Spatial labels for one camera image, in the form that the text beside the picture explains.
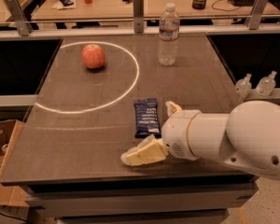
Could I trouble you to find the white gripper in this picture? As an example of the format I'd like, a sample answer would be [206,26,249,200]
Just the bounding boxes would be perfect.
[120,101,201,166]

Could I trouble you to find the blue rxbar blueberry wrapper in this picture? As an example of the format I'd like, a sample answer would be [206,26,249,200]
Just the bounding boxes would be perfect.
[133,98,161,138]

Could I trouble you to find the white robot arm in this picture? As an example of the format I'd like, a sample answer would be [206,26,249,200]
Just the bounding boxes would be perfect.
[121,101,280,179]

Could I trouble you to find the small clear sanitizer bottle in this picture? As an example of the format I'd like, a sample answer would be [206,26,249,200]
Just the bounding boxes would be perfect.
[235,74,252,99]

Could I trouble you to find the clear plastic water bottle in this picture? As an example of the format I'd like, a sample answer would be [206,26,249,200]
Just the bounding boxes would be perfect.
[158,3,180,66]

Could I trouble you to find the white drawer cabinet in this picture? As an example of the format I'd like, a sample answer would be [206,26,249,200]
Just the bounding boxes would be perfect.
[26,174,258,217]

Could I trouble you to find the red apple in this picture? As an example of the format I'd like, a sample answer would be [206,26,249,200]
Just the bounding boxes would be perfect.
[81,44,105,69]

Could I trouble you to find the black mesh pen cup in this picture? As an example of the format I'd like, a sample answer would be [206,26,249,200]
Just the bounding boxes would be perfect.
[192,0,207,9]

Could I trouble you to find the middle metal bracket post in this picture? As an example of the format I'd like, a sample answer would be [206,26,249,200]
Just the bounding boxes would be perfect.
[133,0,144,34]

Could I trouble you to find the metal bracket post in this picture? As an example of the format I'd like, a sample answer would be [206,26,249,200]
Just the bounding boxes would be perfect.
[133,0,144,34]
[4,0,32,36]
[245,0,268,30]

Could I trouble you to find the black cable on desk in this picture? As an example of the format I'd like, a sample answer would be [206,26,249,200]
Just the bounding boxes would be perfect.
[211,0,238,12]

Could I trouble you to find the right metal bracket post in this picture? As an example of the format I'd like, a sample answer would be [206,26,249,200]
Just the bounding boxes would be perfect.
[245,0,268,30]

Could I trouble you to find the left metal bracket post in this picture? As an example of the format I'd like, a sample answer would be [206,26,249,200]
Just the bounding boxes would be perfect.
[4,0,32,36]

